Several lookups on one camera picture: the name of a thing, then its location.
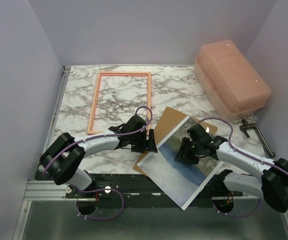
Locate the black metal table clamp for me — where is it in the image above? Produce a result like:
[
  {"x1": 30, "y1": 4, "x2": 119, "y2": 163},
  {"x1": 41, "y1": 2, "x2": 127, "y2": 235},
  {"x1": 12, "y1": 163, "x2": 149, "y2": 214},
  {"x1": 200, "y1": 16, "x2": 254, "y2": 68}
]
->
[{"x1": 239, "y1": 118, "x2": 276, "y2": 158}]

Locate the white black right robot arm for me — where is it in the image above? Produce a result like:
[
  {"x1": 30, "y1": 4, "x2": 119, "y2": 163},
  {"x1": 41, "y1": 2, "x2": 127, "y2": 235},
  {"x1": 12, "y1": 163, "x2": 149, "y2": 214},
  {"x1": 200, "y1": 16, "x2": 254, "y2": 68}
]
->
[{"x1": 175, "y1": 136, "x2": 288, "y2": 213}]

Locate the aluminium front rail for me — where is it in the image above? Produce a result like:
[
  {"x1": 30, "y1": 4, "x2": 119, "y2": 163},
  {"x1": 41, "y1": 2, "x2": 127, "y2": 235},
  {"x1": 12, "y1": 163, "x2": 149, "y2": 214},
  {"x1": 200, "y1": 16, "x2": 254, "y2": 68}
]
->
[{"x1": 24, "y1": 172, "x2": 264, "y2": 200}]

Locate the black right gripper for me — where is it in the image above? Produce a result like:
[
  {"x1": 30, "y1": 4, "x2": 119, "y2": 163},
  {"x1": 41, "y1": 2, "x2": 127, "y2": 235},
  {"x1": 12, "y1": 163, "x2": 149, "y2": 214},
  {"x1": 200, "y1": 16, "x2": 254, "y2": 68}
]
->
[{"x1": 175, "y1": 136, "x2": 203, "y2": 165}]

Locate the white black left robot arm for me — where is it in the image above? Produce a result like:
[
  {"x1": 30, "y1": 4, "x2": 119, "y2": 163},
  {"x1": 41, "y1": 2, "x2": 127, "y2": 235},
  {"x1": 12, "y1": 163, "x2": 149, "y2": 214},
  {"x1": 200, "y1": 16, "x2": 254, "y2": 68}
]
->
[{"x1": 39, "y1": 122, "x2": 158, "y2": 198}]

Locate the brown cardboard backing board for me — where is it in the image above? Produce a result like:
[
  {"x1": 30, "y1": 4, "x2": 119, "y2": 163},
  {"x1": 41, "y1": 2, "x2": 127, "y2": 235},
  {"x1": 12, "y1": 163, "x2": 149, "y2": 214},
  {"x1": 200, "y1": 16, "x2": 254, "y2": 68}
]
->
[{"x1": 133, "y1": 107, "x2": 218, "y2": 176}]

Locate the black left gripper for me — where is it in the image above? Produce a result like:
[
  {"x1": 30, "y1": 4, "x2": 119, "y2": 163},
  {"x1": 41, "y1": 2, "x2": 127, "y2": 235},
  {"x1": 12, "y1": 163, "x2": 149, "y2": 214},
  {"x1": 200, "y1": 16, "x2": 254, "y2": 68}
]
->
[{"x1": 130, "y1": 129, "x2": 158, "y2": 154}]

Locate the pink wooden picture frame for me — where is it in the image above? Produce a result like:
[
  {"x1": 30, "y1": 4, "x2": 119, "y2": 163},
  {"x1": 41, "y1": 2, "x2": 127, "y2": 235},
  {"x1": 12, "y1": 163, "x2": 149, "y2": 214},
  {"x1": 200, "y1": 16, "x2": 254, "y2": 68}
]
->
[{"x1": 86, "y1": 71, "x2": 152, "y2": 135}]

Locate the landscape photo print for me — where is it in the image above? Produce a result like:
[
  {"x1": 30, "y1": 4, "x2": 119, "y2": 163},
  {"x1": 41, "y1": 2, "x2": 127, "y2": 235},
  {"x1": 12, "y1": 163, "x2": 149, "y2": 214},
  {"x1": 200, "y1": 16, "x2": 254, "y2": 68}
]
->
[{"x1": 137, "y1": 116, "x2": 224, "y2": 210}]

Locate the translucent pink plastic box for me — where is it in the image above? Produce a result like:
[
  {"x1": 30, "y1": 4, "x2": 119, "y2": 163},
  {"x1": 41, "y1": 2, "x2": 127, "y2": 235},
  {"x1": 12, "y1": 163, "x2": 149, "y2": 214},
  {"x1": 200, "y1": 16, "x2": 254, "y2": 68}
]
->
[{"x1": 194, "y1": 40, "x2": 272, "y2": 122}]

